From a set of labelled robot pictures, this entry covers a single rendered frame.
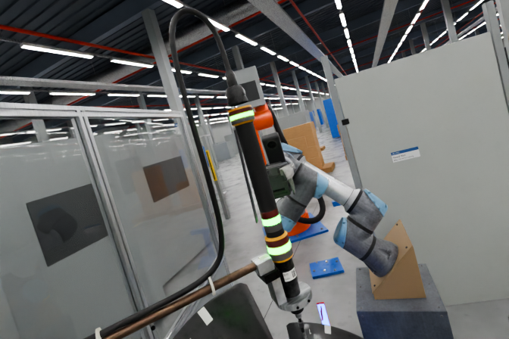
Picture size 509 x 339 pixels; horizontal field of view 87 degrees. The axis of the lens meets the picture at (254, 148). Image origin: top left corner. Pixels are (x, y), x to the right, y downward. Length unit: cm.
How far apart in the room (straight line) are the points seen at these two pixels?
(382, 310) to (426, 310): 14
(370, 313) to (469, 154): 165
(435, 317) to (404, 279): 14
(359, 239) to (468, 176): 153
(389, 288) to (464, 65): 178
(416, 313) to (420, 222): 139
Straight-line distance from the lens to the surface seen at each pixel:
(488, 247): 284
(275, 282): 53
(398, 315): 127
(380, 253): 124
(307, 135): 839
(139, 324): 50
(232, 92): 47
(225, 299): 68
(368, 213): 120
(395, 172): 241
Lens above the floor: 177
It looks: 3 degrees down
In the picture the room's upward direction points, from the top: 16 degrees counter-clockwise
